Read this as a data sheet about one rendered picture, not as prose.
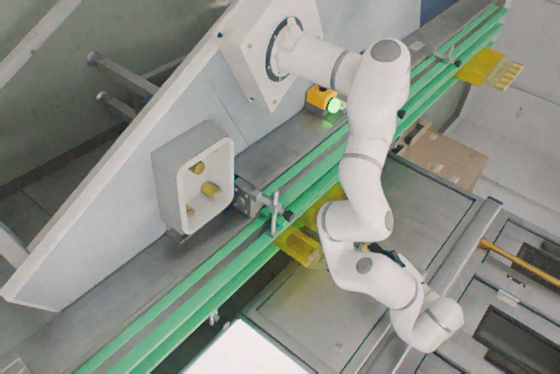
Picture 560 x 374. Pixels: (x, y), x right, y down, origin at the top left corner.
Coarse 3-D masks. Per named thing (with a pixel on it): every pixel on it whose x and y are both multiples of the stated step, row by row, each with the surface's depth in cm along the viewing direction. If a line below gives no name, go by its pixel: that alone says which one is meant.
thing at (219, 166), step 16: (224, 144) 111; (192, 160) 101; (208, 160) 118; (224, 160) 114; (176, 176) 100; (192, 176) 116; (208, 176) 121; (224, 176) 118; (192, 192) 119; (224, 192) 122; (208, 208) 120; (224, 208) 122; (192, 224) 116
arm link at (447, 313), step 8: (432, 296) 115; (424, 304) 115; (432, 304) 108; (440, 304) 106; (448, 304) 105; (456, 304) 106; (432, 312) 106; (440, 312) 105; (448, 312) 105; (456, 312) 104; (440, 320) 105; (448, 320) 105; (456, 320) 105; (448, 328) 105; (456, 328) 111; (448, 336) 111
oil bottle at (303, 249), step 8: (288, 232) 129; (296, 232) 129; (280, 240) 128; (288, 240) 127; (296, 240) 127; (304, 240) 127; (312, 240) 127; (280, 248) 131; (288, 248) 128; (296, 248) 126; (304, 248) 125; (312, 248) 125; (320, 248) 126; (296, 256) 127; (304, 256) 125; (312, 256) 124; (320, 256) 124; (304, 264) 127; (312, 264) 125
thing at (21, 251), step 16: (64, 0) 129; (80, 0) 131; (48, 16) 128; (64, 16) 130; (224, 16) 112; (32, 32) 127; (48, 32) 128; (208, 32) 112; (16, 48) 126; (32, 48) 127; (0, 64) 125; (16, 64) 126; (0, 80) 124; (160, 96) 107; (144, 112) 107; (128, 128) 106; (80, 192) 102; (64, 208) 102; (0, 224) 105; (48, 224) 101; (0, 240) 102; (16, 240) 102; (16, 256) 99
